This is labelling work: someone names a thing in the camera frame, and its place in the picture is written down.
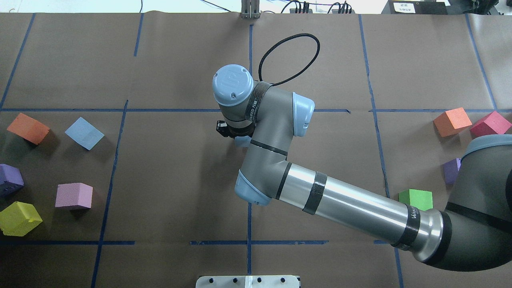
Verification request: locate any light blue block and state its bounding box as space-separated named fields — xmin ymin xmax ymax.
xmin=234 ymin=136 xmax=252 ymax=148
xmin=65 ymin=117 xmax=104 ymax=151

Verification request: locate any green block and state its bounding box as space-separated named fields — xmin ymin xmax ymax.
xmin=398 ymin=188 xmax=433 ymax=211

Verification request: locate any pink block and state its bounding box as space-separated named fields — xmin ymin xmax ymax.
xmin=54 ymin=183 xmax=93 ymax=210

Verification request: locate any black rectangular box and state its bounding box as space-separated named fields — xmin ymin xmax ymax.
xmin=381 ymin=0 xmax=448 ymax=15

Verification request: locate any near purple block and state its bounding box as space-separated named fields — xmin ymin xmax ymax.
xmin=442 ymin=158 xmax=461 ymax=185

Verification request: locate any purple block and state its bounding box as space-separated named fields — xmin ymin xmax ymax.
xmin=0 ymin=164 xmax=24 ymax=198
xmin=442 ymin=158 xmax=461 ymax=185

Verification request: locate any near orange block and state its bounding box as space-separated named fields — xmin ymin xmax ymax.
xmin=433 ymin=107 xmax=472 ymax=138

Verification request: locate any orange block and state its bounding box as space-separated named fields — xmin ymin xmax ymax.
xmin=433 ymin=107 xmax=472 ymax=138
xmin=7 ymin=113 xmax=50 ymax=145

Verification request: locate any far orange block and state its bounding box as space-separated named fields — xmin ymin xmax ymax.
xmin=7 ymin=113 xmax=50 ymax=145

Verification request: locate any right magenta block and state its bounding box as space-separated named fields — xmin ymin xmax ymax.
xmin=470 ymin=111 xmax=512 ymax=137

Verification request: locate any far purple block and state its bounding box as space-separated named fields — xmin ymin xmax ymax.
xmin=0 ymin=164 xmax=24 ymax=198

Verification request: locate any yellow block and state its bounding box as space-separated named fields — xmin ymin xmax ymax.
xmin=0 ymin=201 xmax=43 ymax=237

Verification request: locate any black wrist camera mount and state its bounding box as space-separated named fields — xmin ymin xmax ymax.
xmin=216 ymin=120 xmax=236 ymax=139

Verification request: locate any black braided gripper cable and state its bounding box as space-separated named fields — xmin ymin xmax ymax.
xmin=258 ymin=34 xmax=320 ymax=86

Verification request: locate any aluminium frame post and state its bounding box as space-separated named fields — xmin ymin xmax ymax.
xmin=240 ymin=0 xmax=261 ymax=19

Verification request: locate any white pedestal column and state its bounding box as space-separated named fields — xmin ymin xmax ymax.
xmin=195 ymin=275 xmax=301 ymax=288

